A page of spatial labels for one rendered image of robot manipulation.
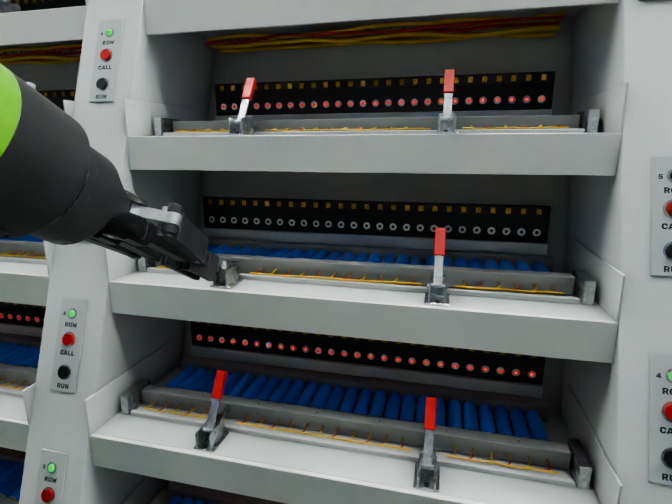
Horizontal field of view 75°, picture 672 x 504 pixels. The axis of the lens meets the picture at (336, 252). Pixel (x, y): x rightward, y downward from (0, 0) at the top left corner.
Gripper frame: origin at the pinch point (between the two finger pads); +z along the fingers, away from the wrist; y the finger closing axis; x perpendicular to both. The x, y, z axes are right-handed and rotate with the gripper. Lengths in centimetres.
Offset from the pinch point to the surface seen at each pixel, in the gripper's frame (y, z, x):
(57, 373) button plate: -21.8, 9.1, -14.4
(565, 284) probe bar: 41.4, 13.0, 3.4
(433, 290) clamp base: 26.2, 9.8, 0.8
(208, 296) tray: -1.2, 7.3, -2.7
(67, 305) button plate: -21.6, 7.4, -5.5
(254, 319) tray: 4.9, 8.6, -4.8
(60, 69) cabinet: -51, 18, 43
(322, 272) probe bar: 11.6, 12.7, 2.7
